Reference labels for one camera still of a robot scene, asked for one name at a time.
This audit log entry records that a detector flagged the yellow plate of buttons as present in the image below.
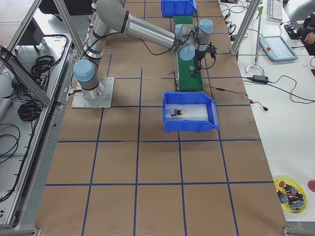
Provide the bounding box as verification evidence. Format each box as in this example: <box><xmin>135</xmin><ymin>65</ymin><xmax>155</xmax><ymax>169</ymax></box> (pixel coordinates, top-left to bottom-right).
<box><xmin>274</xmin><ymin>176</ymin><xmax>308</xmax><ymax>214</ymax></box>

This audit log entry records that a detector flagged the yellow push button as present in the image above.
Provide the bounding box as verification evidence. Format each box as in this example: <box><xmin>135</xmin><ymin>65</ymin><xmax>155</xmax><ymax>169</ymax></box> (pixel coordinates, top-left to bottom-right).
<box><xmin>170</xmin><ymin>109</ymin><xmax>185</xmax><ymax>117</ymax></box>

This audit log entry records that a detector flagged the blue source bin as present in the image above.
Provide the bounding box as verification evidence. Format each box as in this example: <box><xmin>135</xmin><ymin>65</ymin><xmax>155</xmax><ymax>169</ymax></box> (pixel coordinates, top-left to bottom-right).
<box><xmin>160</xmin><ymin>0</ymin><xmax>198</xmax><ymax>17</ymax></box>

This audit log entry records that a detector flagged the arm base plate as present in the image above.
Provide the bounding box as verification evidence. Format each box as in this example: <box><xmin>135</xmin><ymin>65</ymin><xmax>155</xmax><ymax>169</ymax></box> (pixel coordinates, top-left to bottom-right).
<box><xmin>72</xmin><ymin>77</ymin><xmax>115</xmax><ymax>109</ymax></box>

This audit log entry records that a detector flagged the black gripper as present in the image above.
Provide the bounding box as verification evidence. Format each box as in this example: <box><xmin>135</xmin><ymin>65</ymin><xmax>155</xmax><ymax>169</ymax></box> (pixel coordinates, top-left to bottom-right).
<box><xmin>194</xmin><ymin>49</ymin><xmax>206</xmax><ymax>72</ymax></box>

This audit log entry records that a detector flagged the teach pendant tablet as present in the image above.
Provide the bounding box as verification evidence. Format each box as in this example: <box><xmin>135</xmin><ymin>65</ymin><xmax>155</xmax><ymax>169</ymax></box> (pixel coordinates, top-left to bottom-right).
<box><xmin>259</xmin><ymin>35</ymin><xmax>298</xmax><ymax>62</ymax></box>

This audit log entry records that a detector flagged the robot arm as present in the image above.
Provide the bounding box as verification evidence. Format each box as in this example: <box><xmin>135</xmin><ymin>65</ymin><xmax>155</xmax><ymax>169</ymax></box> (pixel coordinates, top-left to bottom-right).
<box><xmin>73</xmin><ymin>0</ymin><xmax>216</xmax><ymax>101</ymax></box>

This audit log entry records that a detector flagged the white foam pad destination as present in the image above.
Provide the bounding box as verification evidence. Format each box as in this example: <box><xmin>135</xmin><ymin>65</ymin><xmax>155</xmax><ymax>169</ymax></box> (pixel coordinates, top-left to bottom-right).
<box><xmin>164</xmin><ymin>104</ymin><xmax>208</xmax><ymax>121</ymax></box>

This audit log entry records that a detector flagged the black power adapter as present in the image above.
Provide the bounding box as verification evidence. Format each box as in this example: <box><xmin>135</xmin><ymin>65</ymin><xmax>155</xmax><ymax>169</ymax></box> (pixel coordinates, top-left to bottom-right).
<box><xmin>252</xmin><ymin>75</ymin><xmax>269</xmax><ymax>84</ymax></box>

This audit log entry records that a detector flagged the blue destination bin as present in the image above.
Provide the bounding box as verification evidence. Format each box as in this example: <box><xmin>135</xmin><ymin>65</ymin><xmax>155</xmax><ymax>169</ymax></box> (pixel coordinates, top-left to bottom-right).
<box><xmin>162</xmin><ymin>92</ymin><xmax>220</xmax><ymax>132</ymax></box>

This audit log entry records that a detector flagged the white keyboard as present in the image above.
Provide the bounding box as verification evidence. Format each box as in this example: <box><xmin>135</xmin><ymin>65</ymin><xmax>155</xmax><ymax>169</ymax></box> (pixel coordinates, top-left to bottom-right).
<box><xmin>267</xmin><ymin>0</ymin><xmax>283</xmax><ymax>23</ymax></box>

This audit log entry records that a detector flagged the green conveyor belt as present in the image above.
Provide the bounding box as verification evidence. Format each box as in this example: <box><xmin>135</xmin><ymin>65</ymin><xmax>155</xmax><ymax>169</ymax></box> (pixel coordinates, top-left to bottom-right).
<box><xmin>173</xmin><ymin>16</ymin><xmax>203</xmax><ymax>92</ymax></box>

